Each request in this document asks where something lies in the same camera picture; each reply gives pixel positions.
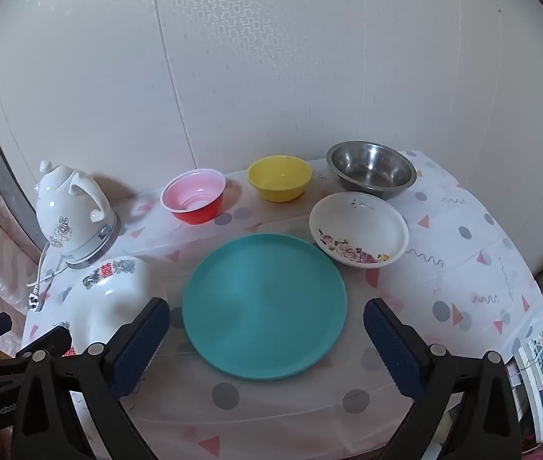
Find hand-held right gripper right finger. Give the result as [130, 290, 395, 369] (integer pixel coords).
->
[363, 298, 524, 460]

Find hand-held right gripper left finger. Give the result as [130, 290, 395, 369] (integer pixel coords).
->
[10, 297, 171, 460]

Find white bowl with red print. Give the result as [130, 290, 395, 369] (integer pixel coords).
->
[67, 256, 169, 361]

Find white floral plate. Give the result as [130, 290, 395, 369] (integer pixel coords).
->
[308, 192, 410, 268]

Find teal round plate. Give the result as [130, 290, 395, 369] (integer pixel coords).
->
[182, 233, 348, 381]

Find pink and red plastic bowl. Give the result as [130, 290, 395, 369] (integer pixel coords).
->
[162, 169, 226, 225]

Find stainless steel bowl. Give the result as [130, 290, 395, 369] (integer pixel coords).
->
[326, 141, 418, 200]

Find yellow plastic bowl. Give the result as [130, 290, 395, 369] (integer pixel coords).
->
[246, 155, 313, 203]

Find steel kettle base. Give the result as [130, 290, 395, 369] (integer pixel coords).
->
[58, 227, 120, 269]

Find white patterned tablecloth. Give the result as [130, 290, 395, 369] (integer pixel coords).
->
[20, 148, 543, 460]

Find white ceramic electric kettle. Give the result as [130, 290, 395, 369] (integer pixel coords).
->
[34, 160, 118, 260]

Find white power cord with plug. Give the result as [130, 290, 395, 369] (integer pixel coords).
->
[28, 244, 70, 313]

